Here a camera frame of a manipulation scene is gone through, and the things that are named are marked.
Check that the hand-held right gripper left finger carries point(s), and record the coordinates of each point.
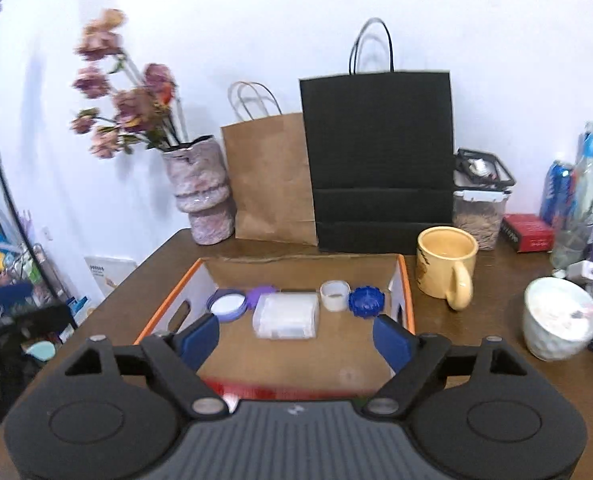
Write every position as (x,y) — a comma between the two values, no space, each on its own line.
(200,341)

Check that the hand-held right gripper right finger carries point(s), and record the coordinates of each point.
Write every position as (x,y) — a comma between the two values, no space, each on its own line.
(394,342)

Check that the blue scalloped cap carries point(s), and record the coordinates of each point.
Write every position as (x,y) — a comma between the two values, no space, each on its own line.
(366,302)

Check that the small white jar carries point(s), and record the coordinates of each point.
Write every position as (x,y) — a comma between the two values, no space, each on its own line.
(335,296)

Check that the purple scalloped cap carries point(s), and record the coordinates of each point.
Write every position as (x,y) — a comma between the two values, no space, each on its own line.
(264,296)

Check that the clear plastic swab box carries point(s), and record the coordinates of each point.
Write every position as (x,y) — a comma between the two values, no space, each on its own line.
(286,316)

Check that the red and orange cardboard box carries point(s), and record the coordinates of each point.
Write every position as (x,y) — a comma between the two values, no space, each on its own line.
(296,360)

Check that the dark blue object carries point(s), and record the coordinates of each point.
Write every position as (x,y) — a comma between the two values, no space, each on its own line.
(6,294)

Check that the white printed panel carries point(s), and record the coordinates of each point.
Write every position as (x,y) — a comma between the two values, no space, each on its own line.
(107,275)

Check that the yellow mug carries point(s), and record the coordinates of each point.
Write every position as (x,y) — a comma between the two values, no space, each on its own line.
(444,262)

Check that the pink mottled vase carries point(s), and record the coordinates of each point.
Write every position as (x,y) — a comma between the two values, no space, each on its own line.
(201,190)

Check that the clear food container black lid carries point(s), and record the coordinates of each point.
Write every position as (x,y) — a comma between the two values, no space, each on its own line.
(478,215)

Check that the white bowl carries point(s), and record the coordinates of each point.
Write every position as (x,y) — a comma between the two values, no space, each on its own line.
(558,325)

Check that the red flat box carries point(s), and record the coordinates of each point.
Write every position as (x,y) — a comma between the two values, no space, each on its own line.
(528,232)

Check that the brown paper bag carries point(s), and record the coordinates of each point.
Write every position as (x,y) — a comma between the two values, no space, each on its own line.
(271,180)

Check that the black paper bag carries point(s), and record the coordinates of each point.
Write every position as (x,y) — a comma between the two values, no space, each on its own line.
(381,160)

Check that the blue drink can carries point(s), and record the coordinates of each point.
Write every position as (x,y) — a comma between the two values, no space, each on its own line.
(557,192)

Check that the clear glass bottle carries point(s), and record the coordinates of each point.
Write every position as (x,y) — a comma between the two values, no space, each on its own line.
(578,200)

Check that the dried pink flowers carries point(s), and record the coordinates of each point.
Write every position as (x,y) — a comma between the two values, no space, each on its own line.
(126,95)

